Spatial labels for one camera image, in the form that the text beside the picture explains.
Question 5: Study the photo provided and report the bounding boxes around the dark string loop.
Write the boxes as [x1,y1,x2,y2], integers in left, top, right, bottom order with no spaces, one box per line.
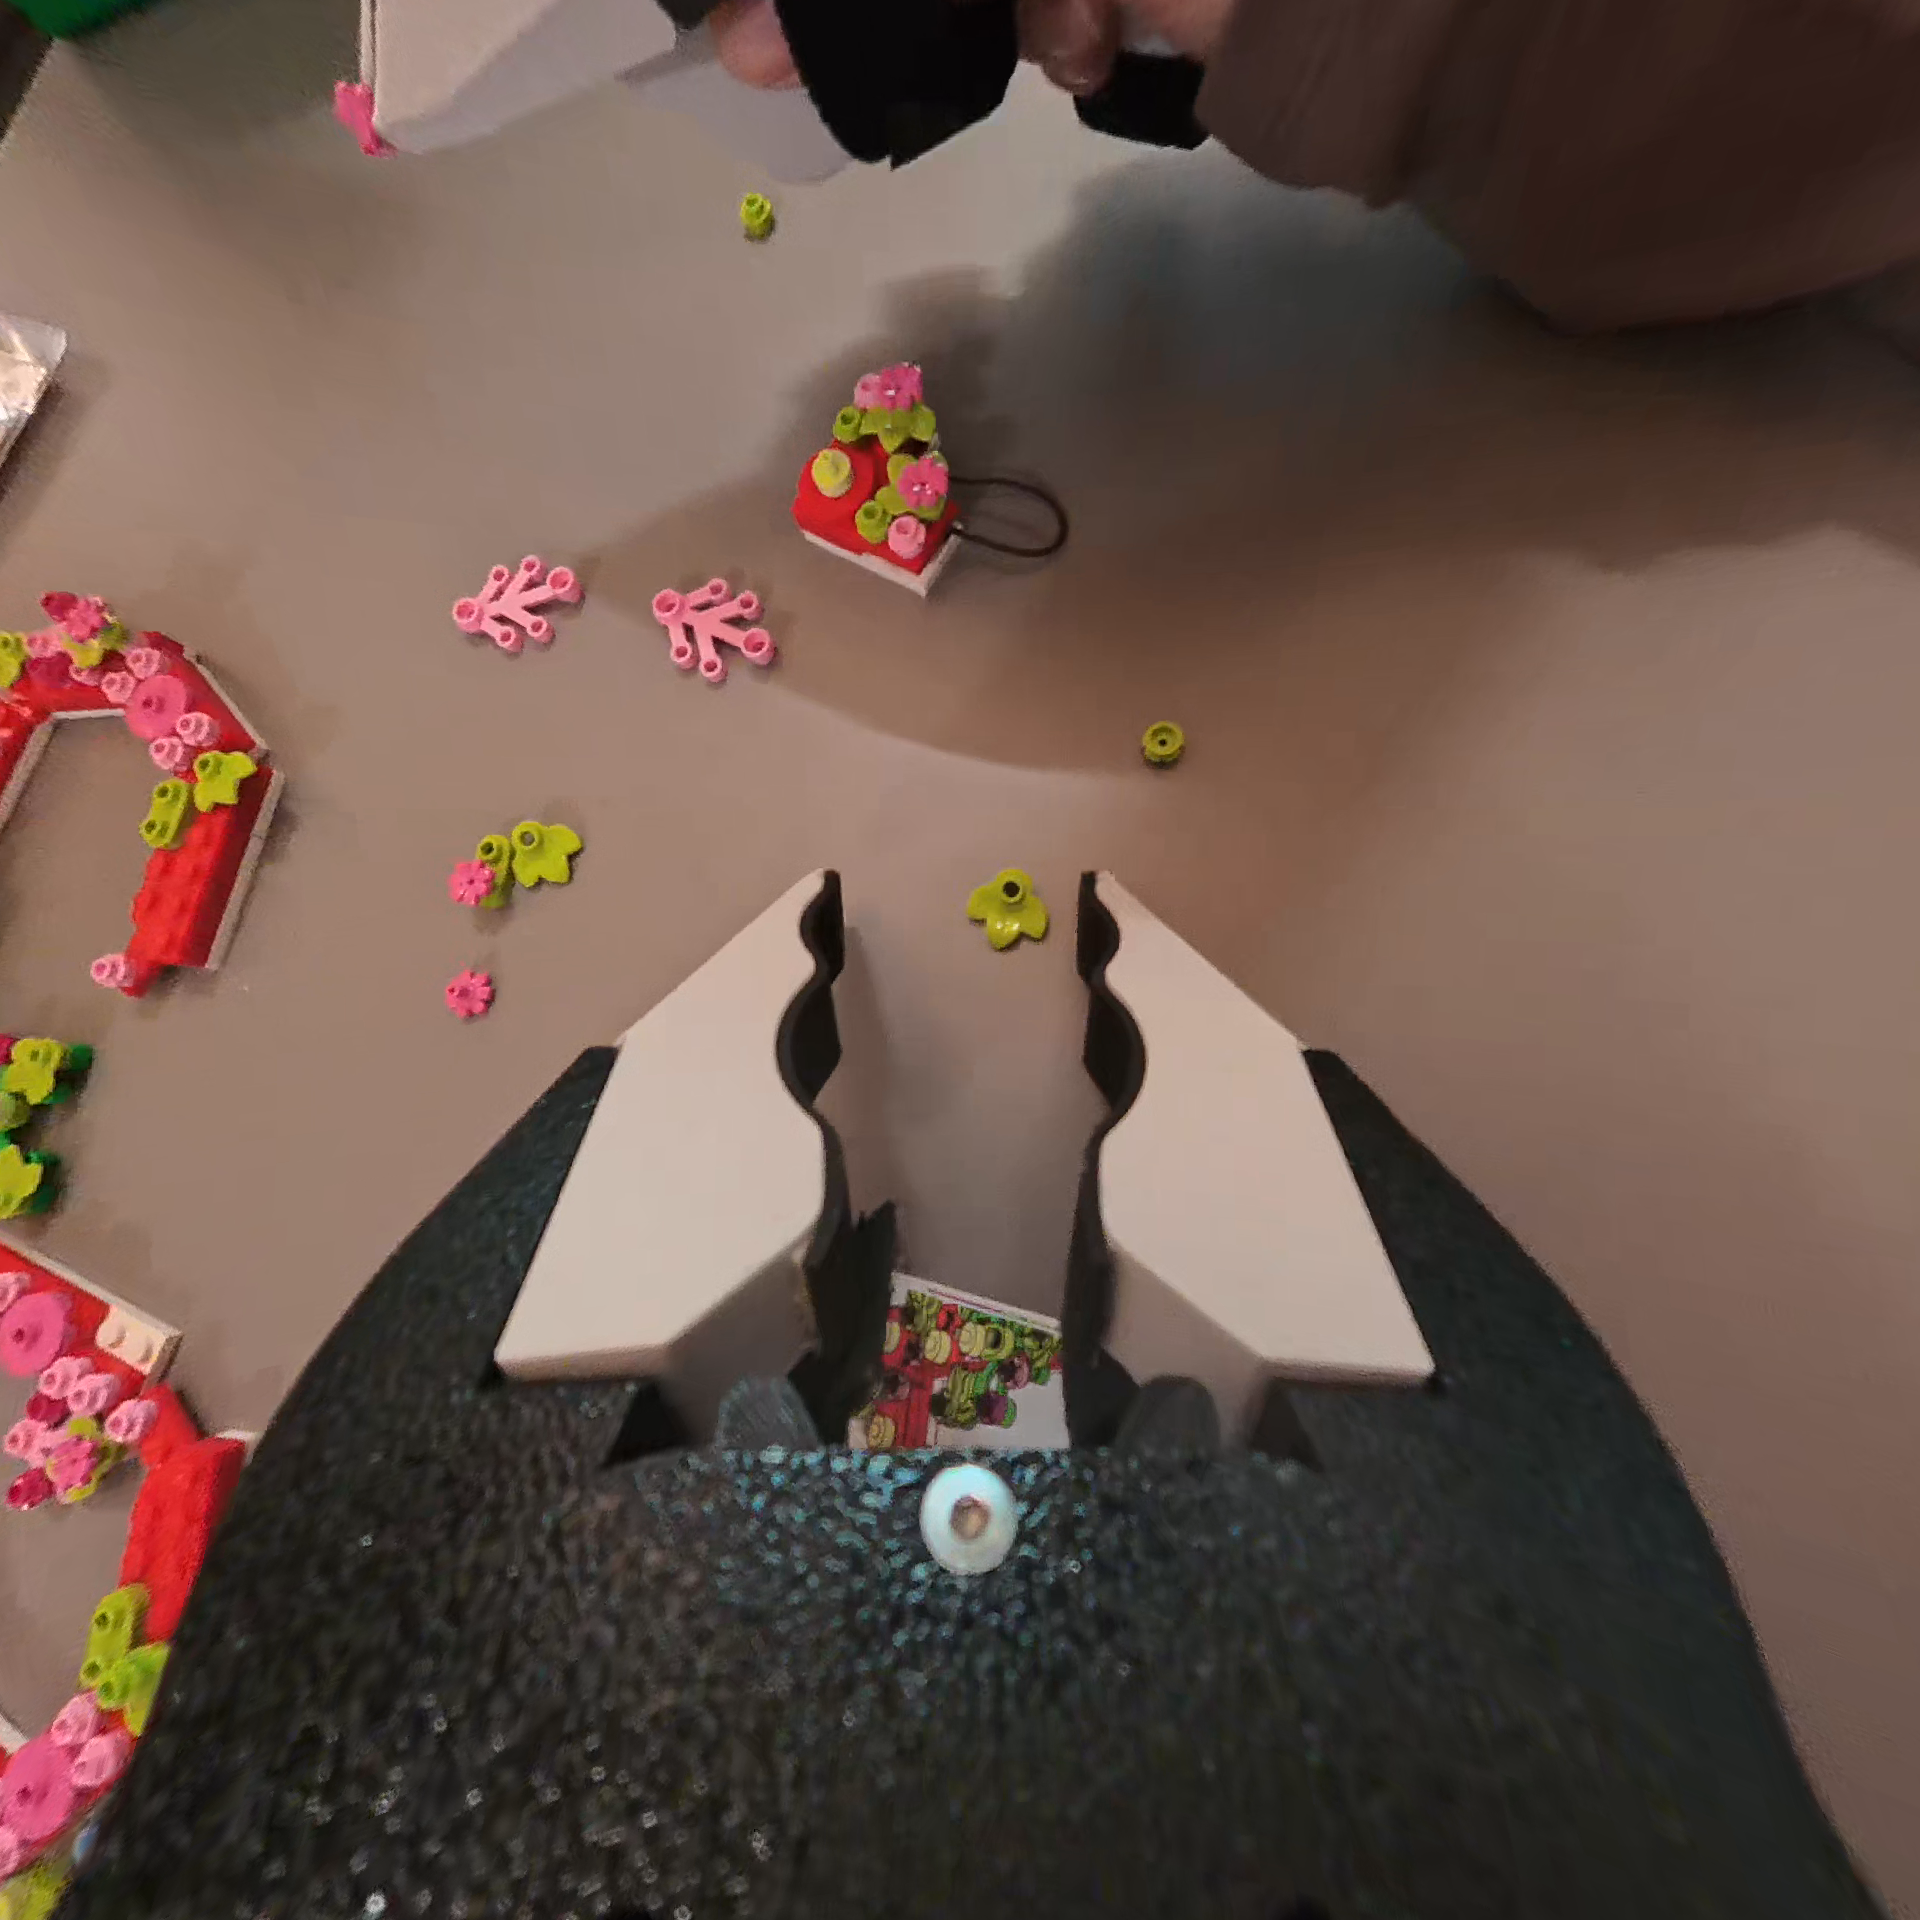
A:
[943,469,1071,574]

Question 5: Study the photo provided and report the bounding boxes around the clear plastic bag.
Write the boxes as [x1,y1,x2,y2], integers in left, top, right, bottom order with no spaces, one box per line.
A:
[0,311,70,469]

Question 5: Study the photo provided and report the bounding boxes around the person's right hand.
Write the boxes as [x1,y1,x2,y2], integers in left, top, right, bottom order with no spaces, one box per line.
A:
[708,0,1501,213]

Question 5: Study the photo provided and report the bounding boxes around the small red lego flower build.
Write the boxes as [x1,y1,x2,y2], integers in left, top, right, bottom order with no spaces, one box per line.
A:
[792,360,962,598]

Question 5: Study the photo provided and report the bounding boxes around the lego instruction booklet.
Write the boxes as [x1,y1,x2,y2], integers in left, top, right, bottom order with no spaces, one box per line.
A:
[845,1271,1071,1453]

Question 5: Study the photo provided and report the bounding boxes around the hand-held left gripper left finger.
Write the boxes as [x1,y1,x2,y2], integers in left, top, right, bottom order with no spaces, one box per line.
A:
[492,867,901,1446]

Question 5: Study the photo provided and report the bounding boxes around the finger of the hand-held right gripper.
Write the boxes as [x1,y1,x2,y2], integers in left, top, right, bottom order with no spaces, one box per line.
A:
[362,0,710,156]

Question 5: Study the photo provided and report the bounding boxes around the red lego wall with flowers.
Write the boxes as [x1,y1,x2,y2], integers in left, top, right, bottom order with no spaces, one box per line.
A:
[0,1235,260,1920]

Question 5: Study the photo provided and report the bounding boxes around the red lego arch with flowers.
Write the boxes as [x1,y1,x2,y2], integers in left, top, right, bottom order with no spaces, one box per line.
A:
[0,589,288,1001]

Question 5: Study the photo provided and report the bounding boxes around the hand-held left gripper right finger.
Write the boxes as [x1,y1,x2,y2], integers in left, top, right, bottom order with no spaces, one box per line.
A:
[1059,867,1438,1453]

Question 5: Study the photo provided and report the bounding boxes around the lime and green leaf cluster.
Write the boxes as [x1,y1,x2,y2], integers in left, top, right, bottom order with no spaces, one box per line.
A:
[0,1033,96,1221]

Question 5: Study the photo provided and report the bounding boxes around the pink lego branch piece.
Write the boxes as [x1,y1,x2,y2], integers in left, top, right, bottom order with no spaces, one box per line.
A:
[448,551,583,654]
[649,575,780,686]

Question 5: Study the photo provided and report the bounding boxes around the person's right forearm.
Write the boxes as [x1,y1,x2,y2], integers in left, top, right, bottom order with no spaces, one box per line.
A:
[1411,0,1920,335]

